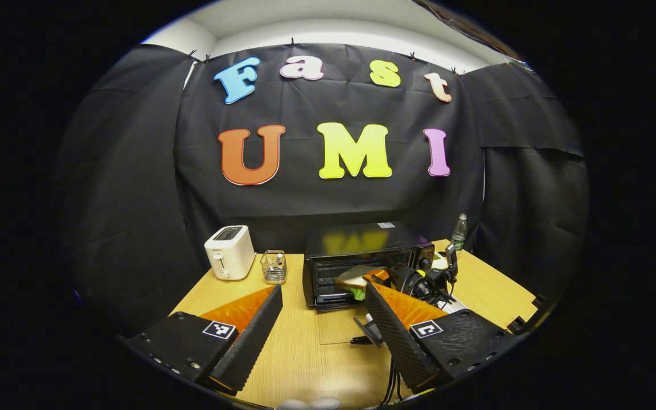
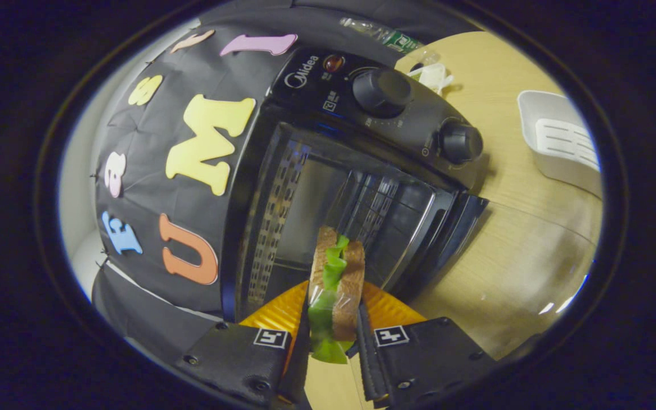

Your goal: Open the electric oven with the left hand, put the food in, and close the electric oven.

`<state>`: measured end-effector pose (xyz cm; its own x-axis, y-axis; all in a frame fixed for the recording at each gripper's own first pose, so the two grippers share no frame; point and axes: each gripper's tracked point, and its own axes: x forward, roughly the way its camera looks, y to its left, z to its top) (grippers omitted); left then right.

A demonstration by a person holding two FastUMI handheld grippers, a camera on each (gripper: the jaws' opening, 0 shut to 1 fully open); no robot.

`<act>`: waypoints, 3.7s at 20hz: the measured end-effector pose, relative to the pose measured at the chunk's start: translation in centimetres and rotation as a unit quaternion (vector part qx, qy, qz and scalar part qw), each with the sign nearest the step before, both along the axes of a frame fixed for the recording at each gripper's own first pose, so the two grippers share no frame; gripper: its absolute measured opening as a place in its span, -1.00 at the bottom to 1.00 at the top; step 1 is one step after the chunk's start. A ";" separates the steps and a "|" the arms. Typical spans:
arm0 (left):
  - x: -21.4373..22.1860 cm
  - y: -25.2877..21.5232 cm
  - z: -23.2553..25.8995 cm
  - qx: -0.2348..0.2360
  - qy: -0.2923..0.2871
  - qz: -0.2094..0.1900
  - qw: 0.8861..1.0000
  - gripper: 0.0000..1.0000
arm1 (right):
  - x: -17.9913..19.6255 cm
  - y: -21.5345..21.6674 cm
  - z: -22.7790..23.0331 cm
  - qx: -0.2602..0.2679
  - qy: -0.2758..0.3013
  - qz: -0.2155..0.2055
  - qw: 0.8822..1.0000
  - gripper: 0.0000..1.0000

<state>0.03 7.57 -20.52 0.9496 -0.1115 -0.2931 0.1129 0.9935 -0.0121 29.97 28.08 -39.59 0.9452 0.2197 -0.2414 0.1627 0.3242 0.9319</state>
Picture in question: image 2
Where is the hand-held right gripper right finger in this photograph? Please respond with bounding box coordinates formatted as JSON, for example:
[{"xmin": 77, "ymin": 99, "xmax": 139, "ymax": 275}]
[{"xmin": 354, "ymin": 282, "xmax": 499, "ymax": 408}]

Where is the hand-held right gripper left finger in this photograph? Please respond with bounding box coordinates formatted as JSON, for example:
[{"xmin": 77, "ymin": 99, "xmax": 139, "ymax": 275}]
[{"xmin": 177, "ymin": 279, "xmax": 311, "ymax": 408}]

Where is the brown bread lettuce sandwich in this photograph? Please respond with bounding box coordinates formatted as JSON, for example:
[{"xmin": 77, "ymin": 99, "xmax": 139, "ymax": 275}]
[{"xmin": 308, "ymin": 226, "xmax": 366, "ymax": 365}]

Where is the black electric oven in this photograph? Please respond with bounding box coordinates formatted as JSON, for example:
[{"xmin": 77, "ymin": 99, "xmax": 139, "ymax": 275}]
[{"xmin": 223, "ymin": 46, "xmax": 489, "ymax": 326}]

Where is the white ribbed plastic tray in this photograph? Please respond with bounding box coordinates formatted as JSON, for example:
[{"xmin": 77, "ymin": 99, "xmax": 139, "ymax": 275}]
[{"xmin": 517, "ymin": 90, "xmax": 603, "ymax": 199}]

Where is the white divided bean plate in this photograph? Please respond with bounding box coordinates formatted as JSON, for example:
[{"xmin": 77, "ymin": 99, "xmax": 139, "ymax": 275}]
[{"xmin": 408, "ymin": 50, "xmax": 454, "ymax": 95}]

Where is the clear plastic water bottle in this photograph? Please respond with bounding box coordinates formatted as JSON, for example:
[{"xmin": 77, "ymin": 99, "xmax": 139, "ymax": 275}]
[{"xmin": 339, "ymin": 17, "xmax": 425, "ymax": 55}]

